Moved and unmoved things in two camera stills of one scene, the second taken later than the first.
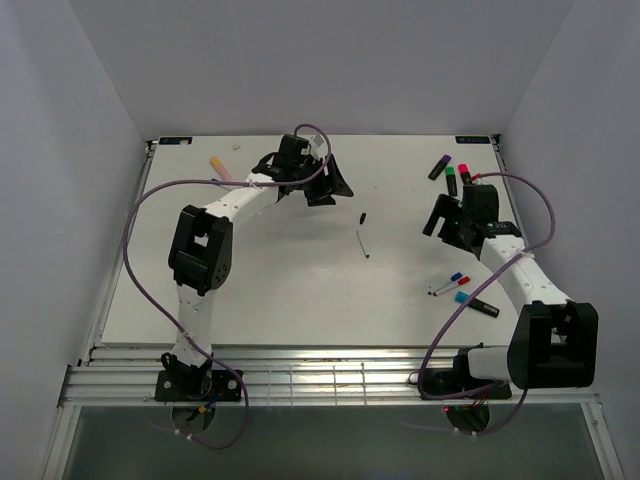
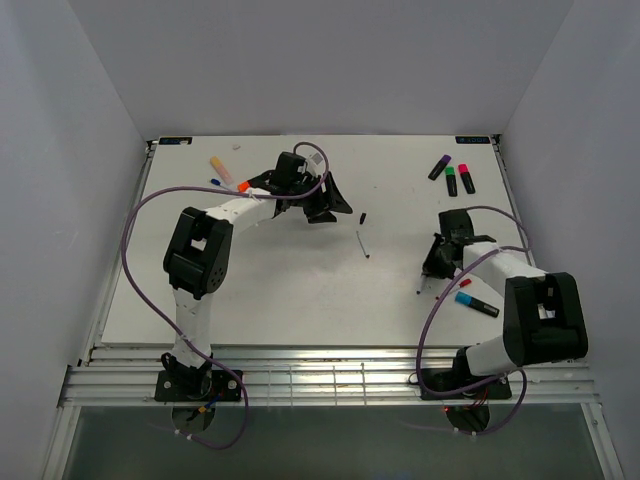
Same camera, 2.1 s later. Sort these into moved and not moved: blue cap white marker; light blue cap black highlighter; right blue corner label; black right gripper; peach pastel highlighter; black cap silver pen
Moved: black right gripper; blue cap white marker
Not moved: light blue cap black highlighter; right blue corner label; black cap silver pen; peach pastel highlighter
